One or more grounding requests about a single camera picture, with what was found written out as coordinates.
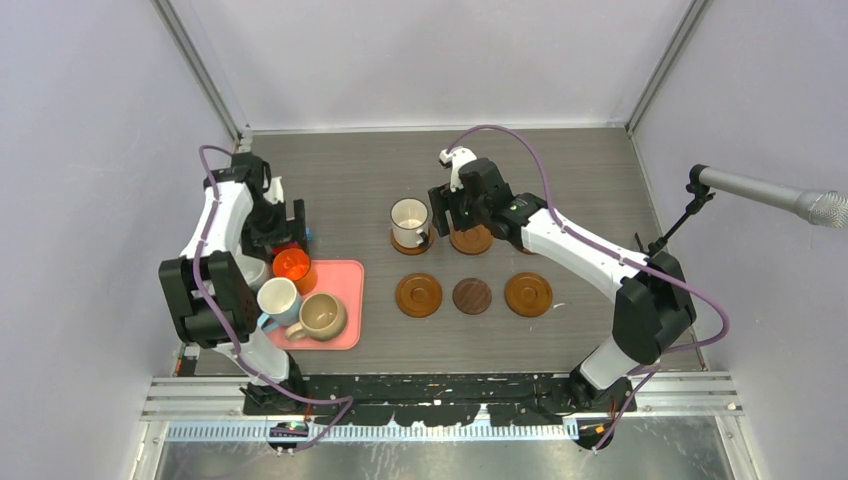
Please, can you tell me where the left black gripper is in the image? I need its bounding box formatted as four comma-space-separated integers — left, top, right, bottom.
242, 199, 308, 263

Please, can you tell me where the grey cup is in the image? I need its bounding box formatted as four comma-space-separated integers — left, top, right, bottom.
390, 198, 430, 248

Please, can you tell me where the orange cup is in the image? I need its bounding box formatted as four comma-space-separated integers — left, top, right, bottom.
271, 248, 318, 295

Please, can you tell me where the brown coaster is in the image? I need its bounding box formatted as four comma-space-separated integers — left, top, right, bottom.
504, 272, 553, 318
390, 227, 434, 256
395, 272, 443, 318
449, 225, 494, 255

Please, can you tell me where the pink plastic tray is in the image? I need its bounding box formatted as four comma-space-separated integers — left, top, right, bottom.
261, 259, 365, 351

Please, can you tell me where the dark walnut coaster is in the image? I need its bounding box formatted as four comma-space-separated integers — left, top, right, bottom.
452, 278, 492, 315

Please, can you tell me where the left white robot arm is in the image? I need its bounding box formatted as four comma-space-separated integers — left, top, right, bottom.
158, 151, 309, 414

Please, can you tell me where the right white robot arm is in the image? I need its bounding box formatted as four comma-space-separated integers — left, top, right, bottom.
428, 147, 696, 411

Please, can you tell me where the beige mug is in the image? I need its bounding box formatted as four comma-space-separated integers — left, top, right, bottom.
284, 293, 348, 342

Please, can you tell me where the grey microphone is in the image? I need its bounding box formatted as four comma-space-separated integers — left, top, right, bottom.
690, 165, 847, 228

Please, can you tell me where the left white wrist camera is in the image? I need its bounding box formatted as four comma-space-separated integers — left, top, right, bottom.
263, 176, 285, 204

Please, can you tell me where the white mug blue handle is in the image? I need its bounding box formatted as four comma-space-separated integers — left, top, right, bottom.
257, 277, 302, 333

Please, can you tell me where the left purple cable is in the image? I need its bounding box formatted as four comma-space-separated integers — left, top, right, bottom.
198, 144, 355, 453

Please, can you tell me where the purple cable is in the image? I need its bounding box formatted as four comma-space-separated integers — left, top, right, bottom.
445, 124, 731, 453
198, 144, 355, 453

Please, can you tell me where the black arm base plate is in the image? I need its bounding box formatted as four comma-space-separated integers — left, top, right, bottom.
240, 373, 632, 427

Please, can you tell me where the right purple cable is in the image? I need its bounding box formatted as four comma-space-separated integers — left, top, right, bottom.
445, 124, 731, 453

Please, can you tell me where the aluminium frame rail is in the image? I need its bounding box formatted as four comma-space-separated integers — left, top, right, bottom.
142, 372, 743, 444

